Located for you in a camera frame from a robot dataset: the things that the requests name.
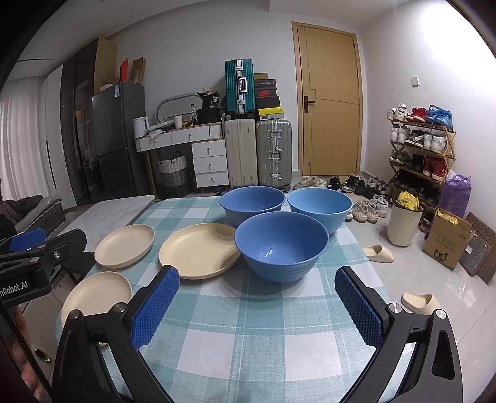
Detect tall cardboard box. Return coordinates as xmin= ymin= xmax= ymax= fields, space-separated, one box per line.
xmin=132 ymin=57 xmax=148 ymax=85

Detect grey flat package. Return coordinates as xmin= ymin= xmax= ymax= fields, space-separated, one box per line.
xmin=459 ymin=234 xmax=489 ymax=277

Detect woven laundry basket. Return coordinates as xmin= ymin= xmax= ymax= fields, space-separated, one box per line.
xmin=157 ymin=152 xmax=188 ymax=196

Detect person's left hand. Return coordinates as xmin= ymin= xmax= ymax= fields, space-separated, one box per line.
xmin=6 ymin=310 xmax=45 ymax=401

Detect small cream plate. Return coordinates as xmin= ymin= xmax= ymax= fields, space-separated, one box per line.
xmin=61 ymin=271 xmax=133 ymax=347
xmin=94 ymin=224 xmax=156 ymax=270

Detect black paper bag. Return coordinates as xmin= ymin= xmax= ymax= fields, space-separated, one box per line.
xmin=197 ymin=92 xmax=225 ymax=125

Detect tall dark glass cabinet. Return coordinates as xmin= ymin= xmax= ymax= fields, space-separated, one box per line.
xmin=60 ymin=38 xmax=99 ymax=206

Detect wooden door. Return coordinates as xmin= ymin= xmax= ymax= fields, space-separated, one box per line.
xmin=292 ymin=22 xmax=363 ymax=179

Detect marble top coffee table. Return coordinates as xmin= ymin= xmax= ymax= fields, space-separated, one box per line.
xmin=50 ymin=195 xmax=156 ymax=272

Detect teal checked tablecloth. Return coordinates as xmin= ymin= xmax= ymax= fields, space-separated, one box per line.
xmin=54 ymin=196 xmax=423 ymax=403

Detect white wardrobe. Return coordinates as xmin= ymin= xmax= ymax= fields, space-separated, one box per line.
xmin=39 ymin=64 xmax=78 ymax=210

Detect brown patterned doormat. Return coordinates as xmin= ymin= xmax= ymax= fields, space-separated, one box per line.
xmin=465 ymin=212 xmax=496 ymax=285

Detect beige suitcase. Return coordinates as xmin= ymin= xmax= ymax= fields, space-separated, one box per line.
xmin=224 ymin=118 xmax=258 ymax=188

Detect dark grey refrigerator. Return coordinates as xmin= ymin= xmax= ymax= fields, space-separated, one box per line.
xmin=92 ymin=81 xmax=150 ymax=198

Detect brown cardboard sheet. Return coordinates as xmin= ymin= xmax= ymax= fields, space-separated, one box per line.
xmin=93 ymin=38 xmax=118 ymax=95

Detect rows of sneakers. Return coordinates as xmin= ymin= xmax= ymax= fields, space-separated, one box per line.
xmin=387 ymin=103 xmax=454 ymax=218

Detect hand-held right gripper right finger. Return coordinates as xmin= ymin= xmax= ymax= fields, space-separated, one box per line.
xmin=334 ymin=265 xmax=463 ymax=403

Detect oval mirror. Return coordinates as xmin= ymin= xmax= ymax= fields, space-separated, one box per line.
xmin=156 ymin=92 xmax=202 ymax=121

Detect light blue bowl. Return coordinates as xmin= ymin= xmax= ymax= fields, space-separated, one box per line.
xmin=287 ymin=188 xmax=353 ymax=237

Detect cream slipper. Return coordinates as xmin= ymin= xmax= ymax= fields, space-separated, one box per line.
xmin=401 ymin=292 xmax=440 ymax=314
xmin=362 ymin=245 xmax=395 ymax=263

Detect scattered assorted shoes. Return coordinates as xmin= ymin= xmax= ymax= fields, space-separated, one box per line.
xmin=291 ymin=174 xmax=390 ymax=224

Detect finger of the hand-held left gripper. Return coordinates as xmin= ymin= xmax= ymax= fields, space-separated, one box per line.
xmin=0 ymin=227 xmax=47 ymax=258
xmin=0 ymin=228 xmax=88 ymax=281

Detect grey quilted sofa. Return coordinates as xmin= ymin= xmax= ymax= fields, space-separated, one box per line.
xmin=0 ymin=195 xmax=66 ymax=249

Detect teal suitcase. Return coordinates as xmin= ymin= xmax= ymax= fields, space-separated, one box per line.
xmin=225 ymin=59 xmax=255 ymax=119

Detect silver suitcase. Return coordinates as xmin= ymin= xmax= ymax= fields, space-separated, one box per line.
xmin=255 ymin=119 xmax=292 ymax=191

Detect yellow plastic bag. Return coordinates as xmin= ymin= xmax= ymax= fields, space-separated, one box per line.
xmin=394 ymin=191 xmax=421 ymax=212

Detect bamboo shoe rack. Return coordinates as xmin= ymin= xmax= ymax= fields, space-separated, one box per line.
xmin=387 ymin=112 xmax=457 ymax=233

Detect cardboard box with cat print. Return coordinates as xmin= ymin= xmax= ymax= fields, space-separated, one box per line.
xmin=422 ymin=208 xmax=476 ymax=272

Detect large cream plate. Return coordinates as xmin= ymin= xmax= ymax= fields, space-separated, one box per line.
xmin=159 ymin=223 xmax=243 ymax=280

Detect purple plastic bag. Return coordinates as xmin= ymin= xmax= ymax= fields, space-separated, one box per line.
xmin=440 ymin=174 xmax=471 ymax=229

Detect cream trash bin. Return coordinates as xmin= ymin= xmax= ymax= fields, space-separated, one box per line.
xmin=387 ymin=193 xmax=424 ymax=246

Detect white vanity desk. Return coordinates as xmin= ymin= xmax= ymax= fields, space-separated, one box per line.
xmin=134 ymin=123 xmax=230 ymax=194

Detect white curtain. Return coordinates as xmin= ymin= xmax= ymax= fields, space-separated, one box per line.
xmin=0 ymin=79 xmax=51 ymax=202

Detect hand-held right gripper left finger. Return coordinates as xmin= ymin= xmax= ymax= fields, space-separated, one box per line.
xmin=50 ymin=264 xmax=181 ymax=403

